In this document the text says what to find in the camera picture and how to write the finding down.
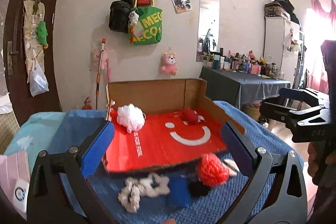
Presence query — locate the hanging fabric organizer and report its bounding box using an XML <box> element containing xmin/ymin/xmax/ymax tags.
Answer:
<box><xmin>23</xmin><ymin>0</ymin><xmax>45</xmax><ymax>83</ymax></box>

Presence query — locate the red mesh bath pouf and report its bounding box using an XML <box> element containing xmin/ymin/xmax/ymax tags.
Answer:
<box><xmin>196</xmin><ymin>153</ymin><xmax>229</xmax><ymax>188</ymax></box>

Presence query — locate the green plush toy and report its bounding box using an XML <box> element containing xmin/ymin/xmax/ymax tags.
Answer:
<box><xmin>36</xmin><ymin>21</ymin><xmax>49</xmax><ymax>49</ymax></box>

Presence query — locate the photo collage on wall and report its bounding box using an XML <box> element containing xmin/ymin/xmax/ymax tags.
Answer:
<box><xmin>172</xmin><ymin>0</ymin><xmax>192</xmax><ymax>14</ymax></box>

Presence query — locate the white mesh bath pouf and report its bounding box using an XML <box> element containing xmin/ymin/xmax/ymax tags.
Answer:
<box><xmin>117</xmin><ymin>103</ymin><xmax>146</xmax><ymax>134</ymax></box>

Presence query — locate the dark brown door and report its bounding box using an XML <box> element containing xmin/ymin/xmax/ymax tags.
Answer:
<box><xmin>3</xmin><ymin>0</ymin><xmax>61</xmax><ymax>125</ymax></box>

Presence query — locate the white plastic bag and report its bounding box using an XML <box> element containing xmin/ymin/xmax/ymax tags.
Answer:
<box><xmin>30</xmin><ymin>60</ymin><xmax>49</xmax><ymax>97</ymax></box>

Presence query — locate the right hand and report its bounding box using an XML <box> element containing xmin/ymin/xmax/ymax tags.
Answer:
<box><xmin>307</xmin><ymin>141</ymin><xmax>335</xmax><ymax>188</ymax></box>

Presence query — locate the wall mirror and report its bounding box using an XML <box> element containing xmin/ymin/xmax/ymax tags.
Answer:
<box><xmin>196</xmin><ymin>0</ymin><xmax>220</xmax><ymax>62</ymax></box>

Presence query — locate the black fluffy pompom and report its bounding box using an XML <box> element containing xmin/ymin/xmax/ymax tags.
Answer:
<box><xmin>188</xmin><ymin>181</ymin><xmax>211</xmax><ymax>198</ymax></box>

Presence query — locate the round beige powder puff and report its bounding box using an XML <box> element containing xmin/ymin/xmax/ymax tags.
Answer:
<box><xmin>223</xmin><ymin>159</ymin><xmax>240</xmax><ymax>177</ymax></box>

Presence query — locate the white wardrobe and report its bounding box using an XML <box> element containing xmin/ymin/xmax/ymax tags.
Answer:
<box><xmin>263</xmin><ymin>17</ymin><xmax>303</xmax><ymax>86</ymax></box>

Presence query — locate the table with dark cloth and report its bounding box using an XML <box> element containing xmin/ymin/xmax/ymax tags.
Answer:
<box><xmin>199</xmin><ymin>67</ymin><xmax>290</xmax><ymax>109</ymax></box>

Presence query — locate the mop with orange handle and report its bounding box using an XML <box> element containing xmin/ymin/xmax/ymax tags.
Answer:
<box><xmin>95</xmin><ymin>38</ymin><xmax>106</xmax><ymax>110</ymax></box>

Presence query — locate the blue knitted blanket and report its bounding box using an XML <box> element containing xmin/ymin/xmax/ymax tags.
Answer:
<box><xmin>47</xmin><ymin>101</ymin><xmax>292</xmax><ymax>223</ymax></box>

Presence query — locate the blue sponge cloth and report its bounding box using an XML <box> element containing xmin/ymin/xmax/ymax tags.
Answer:
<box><xmin>167</xmin><ymin>177</ymin><xmax>193</xmax><ymax>208</ymax></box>

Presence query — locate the pink plush toy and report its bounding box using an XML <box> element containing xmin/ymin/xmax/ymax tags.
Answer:
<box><xmin>161</xmin><ymin>53</ymin><xmax>177</xmax><ymax>76</ymax></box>

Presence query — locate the green tote bag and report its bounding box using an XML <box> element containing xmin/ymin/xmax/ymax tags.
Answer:
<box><xmin>128</xmin><ymin>0</ymin><xmax>162</xmax><ymax>46</ymax></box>

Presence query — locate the red-lined cardboard box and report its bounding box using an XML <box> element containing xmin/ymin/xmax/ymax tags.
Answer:
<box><xmin>102</xmin><ymin>79</ymin><xmax>245</xmax><ymax>173</ymax></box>

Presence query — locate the white crochet scrunchie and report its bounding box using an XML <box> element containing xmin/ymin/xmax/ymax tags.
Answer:
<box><xmin>118</xmin><ymin>177</ymin><xmax>146</xmax><ymax>213</ymax></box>

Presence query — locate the black backpack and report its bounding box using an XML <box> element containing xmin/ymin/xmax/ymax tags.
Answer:
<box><xmin>109</xmin><ymin>0</ymin><xmax>133</xmax><ymax>34</ymax></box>

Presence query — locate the dark red knitted item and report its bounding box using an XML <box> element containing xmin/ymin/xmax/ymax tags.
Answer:
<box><xmin>182</xmin><ymin>108</ymin><xmax>199</xmax><ymax>125</ymax></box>

